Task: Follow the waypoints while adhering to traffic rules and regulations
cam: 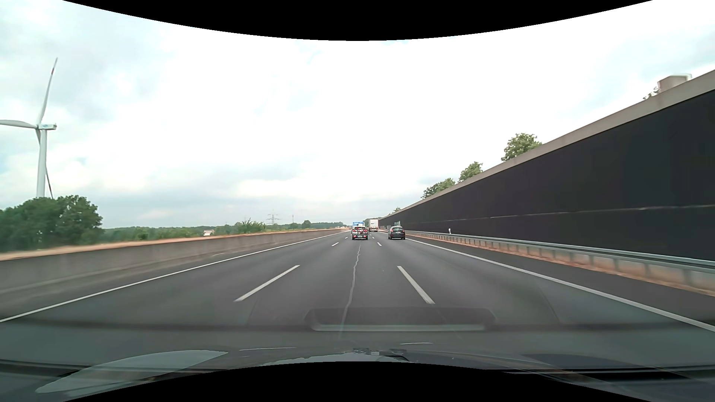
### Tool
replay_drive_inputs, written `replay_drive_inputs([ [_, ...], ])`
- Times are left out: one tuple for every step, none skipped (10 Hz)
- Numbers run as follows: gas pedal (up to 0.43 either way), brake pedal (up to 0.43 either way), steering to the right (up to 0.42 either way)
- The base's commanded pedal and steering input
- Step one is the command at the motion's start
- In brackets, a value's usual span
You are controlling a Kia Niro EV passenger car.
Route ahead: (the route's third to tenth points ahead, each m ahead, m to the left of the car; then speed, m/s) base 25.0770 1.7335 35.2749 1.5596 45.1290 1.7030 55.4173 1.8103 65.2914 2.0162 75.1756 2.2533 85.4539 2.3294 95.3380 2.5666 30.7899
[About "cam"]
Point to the white lorry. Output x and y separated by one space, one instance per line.
373 224

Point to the car carrying bicycles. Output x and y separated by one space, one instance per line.
359 232

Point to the dark car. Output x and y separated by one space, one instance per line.
396 233

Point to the grey asphalt road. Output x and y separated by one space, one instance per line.
357 279

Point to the green tree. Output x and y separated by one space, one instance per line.
438 187
470 170
519 145

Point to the electricity pylon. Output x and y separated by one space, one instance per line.
272 218

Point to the road markings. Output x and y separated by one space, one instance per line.
414 283

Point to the distant line of trees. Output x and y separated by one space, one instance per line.
223 229

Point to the car's own bonnet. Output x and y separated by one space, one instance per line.
357 349

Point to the dark noise barrier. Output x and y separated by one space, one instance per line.
586 190

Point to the concrete median barrier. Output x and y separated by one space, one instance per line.
111 258

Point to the cluster of green trees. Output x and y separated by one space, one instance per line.
47 220

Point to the white wind turbine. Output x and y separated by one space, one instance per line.
41 156

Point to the metal guard rail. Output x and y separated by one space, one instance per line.
558 249

